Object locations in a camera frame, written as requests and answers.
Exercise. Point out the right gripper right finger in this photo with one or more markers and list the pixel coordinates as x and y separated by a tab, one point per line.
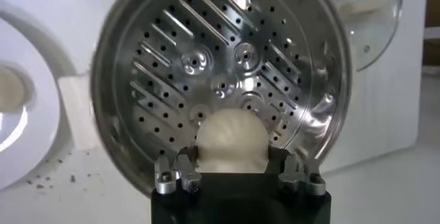
314	180

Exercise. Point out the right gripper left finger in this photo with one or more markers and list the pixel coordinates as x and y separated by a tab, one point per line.
166	177

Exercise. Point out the white steamed baozi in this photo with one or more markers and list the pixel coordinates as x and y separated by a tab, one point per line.
232	139
9	88

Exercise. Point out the perforated steel steamer basket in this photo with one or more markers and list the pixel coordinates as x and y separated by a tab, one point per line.
206	33

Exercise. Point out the large white plate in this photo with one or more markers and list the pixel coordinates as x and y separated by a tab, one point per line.
38	132

